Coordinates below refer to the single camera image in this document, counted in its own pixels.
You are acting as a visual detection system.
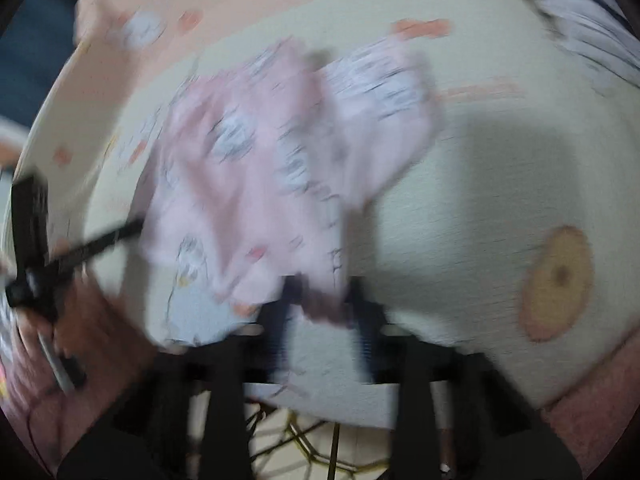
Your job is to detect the cream cartoon printed blanket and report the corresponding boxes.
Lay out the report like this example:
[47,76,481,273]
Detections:
[7,0,640,433]

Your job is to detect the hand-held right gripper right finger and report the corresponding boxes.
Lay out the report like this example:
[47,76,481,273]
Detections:
[345,277,584,480]

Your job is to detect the grey cable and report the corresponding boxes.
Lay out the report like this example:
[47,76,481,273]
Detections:
[36,329,87,395]

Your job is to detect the pink cartoon print pants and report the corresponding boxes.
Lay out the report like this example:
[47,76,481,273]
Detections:
[134,39,447,332]

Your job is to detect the gold wire frame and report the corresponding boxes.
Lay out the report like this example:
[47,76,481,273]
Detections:
[244,400,401,480]

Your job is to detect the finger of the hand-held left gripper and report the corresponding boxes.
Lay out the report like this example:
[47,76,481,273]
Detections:
[49,219,145,275]

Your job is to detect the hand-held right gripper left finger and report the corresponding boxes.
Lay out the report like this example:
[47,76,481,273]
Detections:
[56,275,307,480]

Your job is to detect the white striped clothes pile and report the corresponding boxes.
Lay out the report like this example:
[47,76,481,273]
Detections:
[504,0,640,98]

